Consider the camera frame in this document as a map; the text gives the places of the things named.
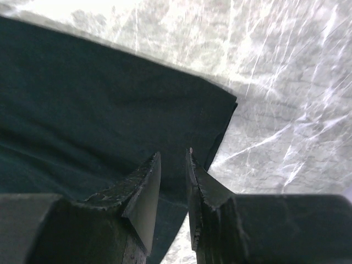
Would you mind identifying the black t shirt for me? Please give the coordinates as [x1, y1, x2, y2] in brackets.
[1, 17, 237, 263]

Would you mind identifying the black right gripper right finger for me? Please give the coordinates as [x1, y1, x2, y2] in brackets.
[186, 150, 351, 263]

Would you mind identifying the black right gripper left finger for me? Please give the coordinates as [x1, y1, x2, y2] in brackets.
[1, 153, 161, 263]

